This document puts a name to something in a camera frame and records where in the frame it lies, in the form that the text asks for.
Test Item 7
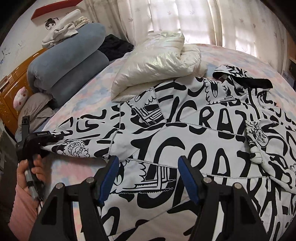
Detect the cream puffer jacket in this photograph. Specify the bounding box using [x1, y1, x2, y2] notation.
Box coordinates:
[110, 31, 207, 102]

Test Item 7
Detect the pink plush toy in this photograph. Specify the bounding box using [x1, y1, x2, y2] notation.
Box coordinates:
[13, 86, 29, 111]

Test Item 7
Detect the black white graffiti jacket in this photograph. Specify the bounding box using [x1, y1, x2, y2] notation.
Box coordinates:
[41, 64, 296, 241]

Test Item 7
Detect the white folded clothes pile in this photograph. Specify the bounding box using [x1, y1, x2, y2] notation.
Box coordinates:
[42, 9, 90, 49]

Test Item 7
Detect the cartoon face wall sticker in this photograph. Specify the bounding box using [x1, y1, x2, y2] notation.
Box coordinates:
[45, 18, 56, 31]

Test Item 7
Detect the black garment near curtain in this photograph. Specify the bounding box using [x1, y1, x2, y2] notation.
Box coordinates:
[98, 34, 134, 61]

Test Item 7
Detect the grey pillow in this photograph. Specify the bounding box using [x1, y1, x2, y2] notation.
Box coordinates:
[15, 92, 55, 142]

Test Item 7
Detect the left hand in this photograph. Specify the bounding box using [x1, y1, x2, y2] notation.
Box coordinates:
[16, 154, 47, 194]

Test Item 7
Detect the white floral curtain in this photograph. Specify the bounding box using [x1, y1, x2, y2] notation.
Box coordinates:
[85, 0, 287, 72]

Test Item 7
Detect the orange wooden headboard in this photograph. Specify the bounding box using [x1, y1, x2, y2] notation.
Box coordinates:
[0, 49, 45, 134]

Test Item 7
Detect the red wall shelf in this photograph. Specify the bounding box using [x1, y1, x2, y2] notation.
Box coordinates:
[31, 0, 82, 20]

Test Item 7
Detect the blue rolled duvet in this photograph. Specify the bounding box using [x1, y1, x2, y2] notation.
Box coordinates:
[27, 23, 109, 108]

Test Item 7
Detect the pastel patterned bed blanket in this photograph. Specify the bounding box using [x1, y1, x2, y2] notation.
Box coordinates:
[39, 43, 296, 241]

